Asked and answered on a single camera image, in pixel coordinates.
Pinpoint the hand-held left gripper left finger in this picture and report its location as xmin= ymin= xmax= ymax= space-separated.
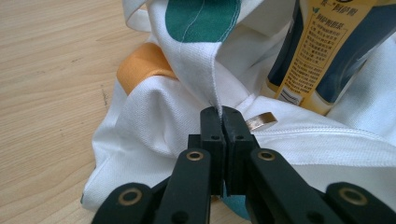
xmin=188 ymin=106 xmax=227 ymax=196

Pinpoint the yellow and dark blue bottle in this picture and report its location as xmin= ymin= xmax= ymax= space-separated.
xmin=264 ymin=0 xmax=396 ymax=117

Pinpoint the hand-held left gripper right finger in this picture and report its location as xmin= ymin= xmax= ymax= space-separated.
xmin=221 ymin=105 xmax=261 ymax=198

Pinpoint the white orange green cloth bag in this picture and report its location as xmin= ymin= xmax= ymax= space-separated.
xmin=79 ymin=0 xmax=396 ymax=222

